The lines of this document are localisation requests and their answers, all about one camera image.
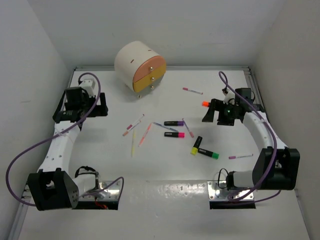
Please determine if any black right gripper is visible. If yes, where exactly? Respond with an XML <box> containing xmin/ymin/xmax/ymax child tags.
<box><xmin>202</xmin><ymin>98</ymin><xmax>239</xmax><ymax>127</ymax></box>

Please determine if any orange cap black highlighter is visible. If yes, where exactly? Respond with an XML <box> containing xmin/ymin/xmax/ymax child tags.
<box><xmin>202</xmin><ymin>101</ymin><xmax>210</xmax><ymax>107</ymax></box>

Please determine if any pink cap black highlighter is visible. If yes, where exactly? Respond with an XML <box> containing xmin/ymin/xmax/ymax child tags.
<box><xmin>164</xmin><ymin>132</ymin><xmax>185</xmax><ymax>138</ymax></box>

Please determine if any yellow cap black highlighter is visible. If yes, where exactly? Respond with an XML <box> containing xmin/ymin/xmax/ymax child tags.
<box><xmin>190</xmin><ymin>136</ymin><xmax>203</xmax><ymax>156</ymax></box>

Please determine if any green cap black highlighter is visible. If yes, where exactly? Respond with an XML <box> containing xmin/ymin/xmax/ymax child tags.
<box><xmin>198</xmin><ymin>148</ymin><xmax>220</xmax><ymax>160</ymax></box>

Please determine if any purple cap black highlighter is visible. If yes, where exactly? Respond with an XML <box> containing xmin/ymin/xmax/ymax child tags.
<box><xmin>164</xmin><ymin>120</ymin><xmax>184</xmax><ymax>126</ymax></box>

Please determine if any white round drawer cabinet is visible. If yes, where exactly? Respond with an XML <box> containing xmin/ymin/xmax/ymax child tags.
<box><xmin>114</xmin><ymin>40</ymin><xmax>167</xmax><ymax>99</ymax></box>

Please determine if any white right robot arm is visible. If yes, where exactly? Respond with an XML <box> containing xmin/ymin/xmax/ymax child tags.
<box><xmin>202</xmin><ymin>88</ymin><xmax>300</xmax><ymax>191</ymax></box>

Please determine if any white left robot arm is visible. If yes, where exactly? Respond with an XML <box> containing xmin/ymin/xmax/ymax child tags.
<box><xmin>27</xmin><ymin>81</ymin><xmax>108</xmax><ymax>211</ymax></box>

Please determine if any salmon cap white marker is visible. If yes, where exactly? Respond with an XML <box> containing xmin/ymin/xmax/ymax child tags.
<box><xmin>182</xmin><ymin>118</ymin><xmax>195</xmax><ymax>138</ymax></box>

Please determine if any magenta cap white marker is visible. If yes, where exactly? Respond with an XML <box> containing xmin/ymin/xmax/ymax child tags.
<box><xmin>126</xmin><ymin>114</ymin><xmax>145</xmax><ymax>130</ymax></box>

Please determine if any peach cap white marker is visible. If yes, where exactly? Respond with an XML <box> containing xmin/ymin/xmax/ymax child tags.
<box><xmin>122</xmin><ymin>120</ymin><xmax>141</xmax><ymax>137</ymax></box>

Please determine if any pink marker near cabinet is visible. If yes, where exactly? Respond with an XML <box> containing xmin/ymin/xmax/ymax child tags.
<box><xmin>182</xmin><ymin>87</ymin><xmax>203</xmax><ymax>95</ymax></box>

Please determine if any yellow thin pen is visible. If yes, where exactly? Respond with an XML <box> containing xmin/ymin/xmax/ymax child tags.
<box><xmin>130</xmin><ymin>129</ymin><xmax>136</xmax><ymax>158</ymax></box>

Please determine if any blue ballpoint pen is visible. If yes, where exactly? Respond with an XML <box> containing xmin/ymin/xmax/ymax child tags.
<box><xmin>153</xmin><ymin>122</ymin><xmax>179</xmax><ymax>132</ymax></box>

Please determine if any magenta marker at right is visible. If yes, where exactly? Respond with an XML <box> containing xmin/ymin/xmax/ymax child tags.
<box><xmin>228</xmin><ymin>154</ymin><xmax>253</xmax><ymax>160</ymax></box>

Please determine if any orange thin pen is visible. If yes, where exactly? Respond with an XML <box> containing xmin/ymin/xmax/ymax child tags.
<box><xmin>138</xmin><ymin>122</ymin><xmax>153</xmax><ymax>147</ymax></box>

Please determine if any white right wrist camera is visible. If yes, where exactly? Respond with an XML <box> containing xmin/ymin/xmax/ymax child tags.
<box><xmin>223</xmin><ymin>89</ymin><xmax>235</xmax><ymax>105</ymax></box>

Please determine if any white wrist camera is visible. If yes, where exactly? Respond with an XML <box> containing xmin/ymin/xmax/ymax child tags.
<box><xmin>79</xmin><ymin>78</ymin><xmax>96</xmax><ymax>98</ymax></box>
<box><xmin>223</xmin><ymin>89</ymin><xmax>235</xmax><ymax>105</ymax></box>

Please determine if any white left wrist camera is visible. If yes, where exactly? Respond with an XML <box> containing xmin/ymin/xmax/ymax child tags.
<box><xmin>79</xmin><ymin>78</ymin><xmax>96</xmax><ymax>98</ymax></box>

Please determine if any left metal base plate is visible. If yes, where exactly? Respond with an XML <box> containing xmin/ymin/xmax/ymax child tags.
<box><xmin>79</xmin><ymin>180</ymin><xmax>122</xmax><ymax>202</ymax></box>

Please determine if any metal base plate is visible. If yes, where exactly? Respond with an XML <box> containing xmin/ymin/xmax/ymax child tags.
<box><xmin>79</xmin><ymin>180</ymin><xmax>122</xmax><ymax>202</ymax></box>
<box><xmin>207</xmin><ymin>180</ymin><xmax>249</xmax><ymax>202</ymax></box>

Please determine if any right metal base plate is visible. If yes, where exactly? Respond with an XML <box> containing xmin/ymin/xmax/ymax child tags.
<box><xmin>207</xmin><ymin>180</ymin><xmax>249</xmax><ymax>202</ymax></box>

